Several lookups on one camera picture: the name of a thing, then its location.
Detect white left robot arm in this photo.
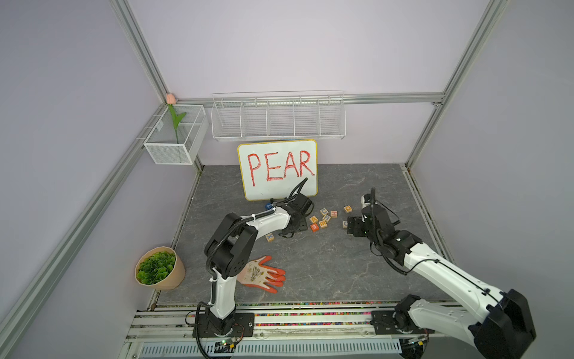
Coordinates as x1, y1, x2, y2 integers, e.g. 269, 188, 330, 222
204, 193, 314, 321

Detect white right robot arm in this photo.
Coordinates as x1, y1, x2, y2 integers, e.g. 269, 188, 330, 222
347, 191, 537, 358

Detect yellow framed whiteboard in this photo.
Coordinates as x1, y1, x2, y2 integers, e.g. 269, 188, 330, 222
237, 139, 318, 201

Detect orange grey work glove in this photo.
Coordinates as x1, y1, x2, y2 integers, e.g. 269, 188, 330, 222
237, 256, 286, 293

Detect potted green plant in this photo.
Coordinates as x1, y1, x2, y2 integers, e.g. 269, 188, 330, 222
135, 246, 185, 291

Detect artificial tulip flower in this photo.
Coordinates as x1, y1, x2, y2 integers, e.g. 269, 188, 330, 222
165, 94, 187, 143

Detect white wire shelf long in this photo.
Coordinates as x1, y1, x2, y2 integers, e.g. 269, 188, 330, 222
211, 91, 347, 142

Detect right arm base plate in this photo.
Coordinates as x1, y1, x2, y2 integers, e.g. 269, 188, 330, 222
369, 310, 427, 335

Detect aluminium rail base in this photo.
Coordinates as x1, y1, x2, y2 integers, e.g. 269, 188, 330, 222
118, 301, 449, 359

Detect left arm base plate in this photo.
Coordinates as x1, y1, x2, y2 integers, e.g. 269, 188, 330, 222
194, 311, 255, 338

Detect white wire basket small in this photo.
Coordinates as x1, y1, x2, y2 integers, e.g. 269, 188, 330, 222
143, 105, 209, 165

